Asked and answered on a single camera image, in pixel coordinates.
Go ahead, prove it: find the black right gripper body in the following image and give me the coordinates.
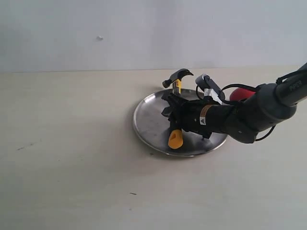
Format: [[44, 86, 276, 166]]
[[161, 92, 231, 140]]

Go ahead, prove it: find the black and yellow claw hammer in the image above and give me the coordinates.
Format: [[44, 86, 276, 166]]
[[161, 69, 194, 150]]

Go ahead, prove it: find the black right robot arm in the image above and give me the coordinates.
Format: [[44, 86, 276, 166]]
[[161, 65, 307, 149]]

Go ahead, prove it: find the red dome push button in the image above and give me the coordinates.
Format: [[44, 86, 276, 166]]
[[229, 88, 255, 101]]

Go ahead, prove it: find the round stainless steel plate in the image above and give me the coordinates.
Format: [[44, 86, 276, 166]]
[[132, 89, 227, 157]]

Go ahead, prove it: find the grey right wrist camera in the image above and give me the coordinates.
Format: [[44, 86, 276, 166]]
[[195, 74, 225, 104]]

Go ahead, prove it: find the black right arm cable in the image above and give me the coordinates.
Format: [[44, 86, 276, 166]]
[[195, 71, 307, 142]]

